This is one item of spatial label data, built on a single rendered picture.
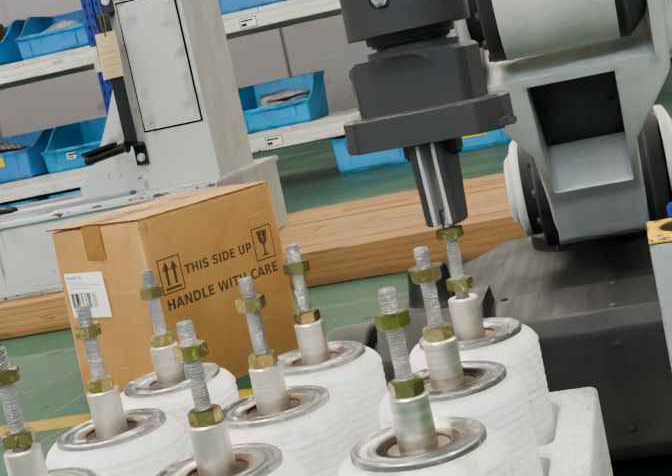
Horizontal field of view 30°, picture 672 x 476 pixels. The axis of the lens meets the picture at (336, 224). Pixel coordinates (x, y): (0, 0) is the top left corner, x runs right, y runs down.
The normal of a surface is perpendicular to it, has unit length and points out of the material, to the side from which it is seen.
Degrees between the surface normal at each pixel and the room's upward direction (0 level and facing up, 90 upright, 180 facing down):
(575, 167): 60
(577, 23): 134
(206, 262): 90
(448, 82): 90
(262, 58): 90
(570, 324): 46
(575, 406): 0
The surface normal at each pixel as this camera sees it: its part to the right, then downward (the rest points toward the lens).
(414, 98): -0.40, 0.20
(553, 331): -0.29, -0.56
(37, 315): -0.20, 0.16
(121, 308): -0.66, 0.23
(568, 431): -0.21, -0.97
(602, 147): -0.28, -0.35
